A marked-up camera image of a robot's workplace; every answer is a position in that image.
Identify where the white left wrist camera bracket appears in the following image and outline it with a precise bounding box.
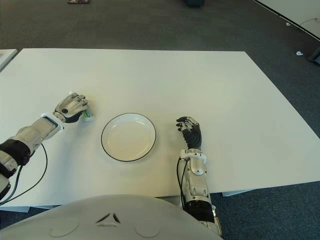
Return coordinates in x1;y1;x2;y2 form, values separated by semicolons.
41;112;65;131

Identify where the green white toothpaste tube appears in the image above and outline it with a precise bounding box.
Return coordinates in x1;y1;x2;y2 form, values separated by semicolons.
69;91;96;123

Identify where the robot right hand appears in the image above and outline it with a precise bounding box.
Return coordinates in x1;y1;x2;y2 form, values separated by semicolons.
175;115;203;151

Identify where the white side table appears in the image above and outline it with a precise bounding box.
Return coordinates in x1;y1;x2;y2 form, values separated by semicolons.
0;48;18;73

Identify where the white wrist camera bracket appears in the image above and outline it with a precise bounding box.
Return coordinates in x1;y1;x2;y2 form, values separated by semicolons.
41;112;65;131
179;149;208;164

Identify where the dark grey floor object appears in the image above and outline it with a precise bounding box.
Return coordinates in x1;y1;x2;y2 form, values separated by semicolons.
307;47;320;63

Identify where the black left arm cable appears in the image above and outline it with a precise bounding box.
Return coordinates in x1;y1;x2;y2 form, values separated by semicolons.
0;142;49;204

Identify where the white plate with black rim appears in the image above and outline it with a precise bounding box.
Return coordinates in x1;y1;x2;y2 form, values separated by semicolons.
100;112;157;162

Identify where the thin grey cable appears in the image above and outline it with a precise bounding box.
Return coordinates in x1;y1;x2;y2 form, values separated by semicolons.
298;17;320;26

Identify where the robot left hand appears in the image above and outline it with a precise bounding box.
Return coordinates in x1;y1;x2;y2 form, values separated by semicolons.
53;91;90;124

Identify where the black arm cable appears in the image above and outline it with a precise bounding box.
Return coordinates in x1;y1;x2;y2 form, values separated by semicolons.
176;156;191;208
0;142;49;204

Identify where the white background table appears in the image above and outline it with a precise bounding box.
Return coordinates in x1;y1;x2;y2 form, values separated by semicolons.
252;0;320;41

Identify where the grey robot torso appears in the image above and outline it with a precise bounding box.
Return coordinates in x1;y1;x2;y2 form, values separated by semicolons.
0;194;223;240

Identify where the dark blue floor object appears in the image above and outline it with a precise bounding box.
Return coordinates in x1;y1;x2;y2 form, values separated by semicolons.
183;0;206;8

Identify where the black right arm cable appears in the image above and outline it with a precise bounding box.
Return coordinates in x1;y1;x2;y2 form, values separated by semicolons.
176;156;191;208

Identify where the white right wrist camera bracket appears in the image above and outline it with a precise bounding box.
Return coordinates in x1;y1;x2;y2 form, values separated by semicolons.
179;149;208;164

